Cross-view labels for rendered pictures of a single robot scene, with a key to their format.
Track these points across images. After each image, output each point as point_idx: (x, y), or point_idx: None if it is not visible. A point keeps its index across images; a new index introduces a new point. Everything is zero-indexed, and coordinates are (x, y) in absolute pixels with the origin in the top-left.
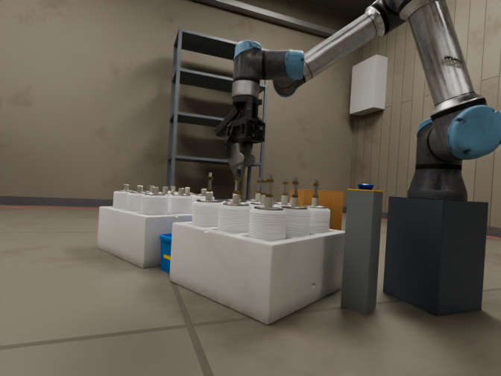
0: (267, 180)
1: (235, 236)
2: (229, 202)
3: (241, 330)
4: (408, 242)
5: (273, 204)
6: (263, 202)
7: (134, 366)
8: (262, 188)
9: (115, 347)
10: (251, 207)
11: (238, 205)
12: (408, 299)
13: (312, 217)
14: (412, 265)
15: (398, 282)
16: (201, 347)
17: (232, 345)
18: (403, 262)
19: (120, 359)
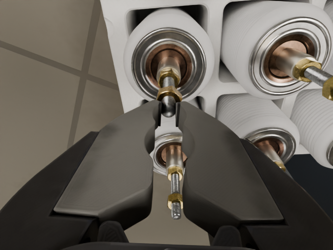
0: (168, 199)
1: (124, 107)
2: (175, 31)
3: (120, 107)
4: (327, 207)
5: (286, 94)
6: (282, 71)
7: (31, 100)
8: (312, 79)
9: (18, 71)
10: (191, 99)
11: (151, 97)
12: (289, 161)
13: (305, 145)
14: (306, 190)
15: (305, 161)
16: (80, 107)
17: (102, 117)
18: (315, 182)
19: (22, 88)
